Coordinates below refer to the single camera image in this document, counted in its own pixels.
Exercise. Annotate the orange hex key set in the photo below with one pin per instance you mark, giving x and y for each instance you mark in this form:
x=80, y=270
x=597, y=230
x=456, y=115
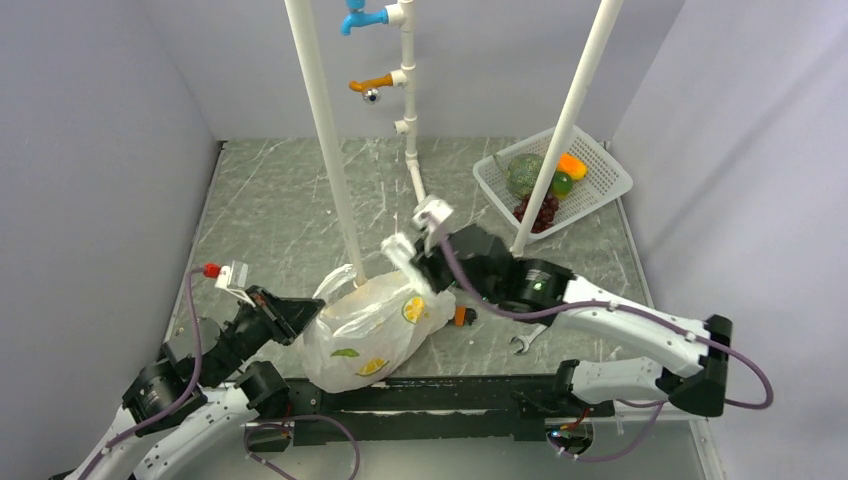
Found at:
x=464, y=316

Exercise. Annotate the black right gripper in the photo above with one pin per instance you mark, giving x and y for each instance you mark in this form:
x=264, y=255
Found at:
x=427, y=262

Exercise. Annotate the orange tap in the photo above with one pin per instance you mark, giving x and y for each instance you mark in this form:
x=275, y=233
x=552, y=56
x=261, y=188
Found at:
x=371, y=84

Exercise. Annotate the white pvc pipe frame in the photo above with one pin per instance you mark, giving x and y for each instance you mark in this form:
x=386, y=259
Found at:
x=402, y=15

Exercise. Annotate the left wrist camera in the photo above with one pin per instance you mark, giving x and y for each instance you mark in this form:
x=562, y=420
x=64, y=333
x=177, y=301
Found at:
x=230, y=278

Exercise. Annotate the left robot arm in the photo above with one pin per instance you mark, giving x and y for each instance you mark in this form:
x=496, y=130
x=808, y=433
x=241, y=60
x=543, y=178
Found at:
x=201, y=388

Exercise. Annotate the silver wrench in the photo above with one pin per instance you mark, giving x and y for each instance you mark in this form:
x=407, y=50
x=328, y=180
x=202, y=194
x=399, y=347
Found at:
x=524, y=341

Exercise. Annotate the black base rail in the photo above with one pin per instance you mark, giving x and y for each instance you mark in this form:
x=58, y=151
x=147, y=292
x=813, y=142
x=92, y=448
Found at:
x=520, y=407

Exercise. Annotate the silver metal ball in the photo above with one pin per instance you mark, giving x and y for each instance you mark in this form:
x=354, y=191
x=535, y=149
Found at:
x=371, y=96

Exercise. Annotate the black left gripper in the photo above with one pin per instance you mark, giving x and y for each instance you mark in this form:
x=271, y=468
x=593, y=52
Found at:
x=285, y=317

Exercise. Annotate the white plastic basket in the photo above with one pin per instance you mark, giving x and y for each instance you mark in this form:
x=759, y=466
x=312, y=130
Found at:
x=587, y=178

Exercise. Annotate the blue tap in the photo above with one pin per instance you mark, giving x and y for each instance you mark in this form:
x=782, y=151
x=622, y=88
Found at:
x=357, y=17

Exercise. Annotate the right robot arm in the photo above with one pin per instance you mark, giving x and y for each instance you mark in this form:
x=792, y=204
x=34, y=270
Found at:
x=675, y=359

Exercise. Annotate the white printed plastic bag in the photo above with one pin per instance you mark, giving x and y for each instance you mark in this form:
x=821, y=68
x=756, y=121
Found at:
x=361, y=336

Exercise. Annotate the purple fake grapes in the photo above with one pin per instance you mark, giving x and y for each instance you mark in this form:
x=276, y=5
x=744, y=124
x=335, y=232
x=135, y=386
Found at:
x=540, y=212

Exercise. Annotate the green fake lime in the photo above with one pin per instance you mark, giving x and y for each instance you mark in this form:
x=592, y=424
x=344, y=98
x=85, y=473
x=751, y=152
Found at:
x=561, y=185

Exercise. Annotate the orange fake fruit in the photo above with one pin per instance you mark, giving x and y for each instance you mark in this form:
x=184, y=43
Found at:
x=572, y=166

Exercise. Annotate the green fake melon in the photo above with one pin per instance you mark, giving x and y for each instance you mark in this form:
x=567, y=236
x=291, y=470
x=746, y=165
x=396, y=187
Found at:
x=522, y=174

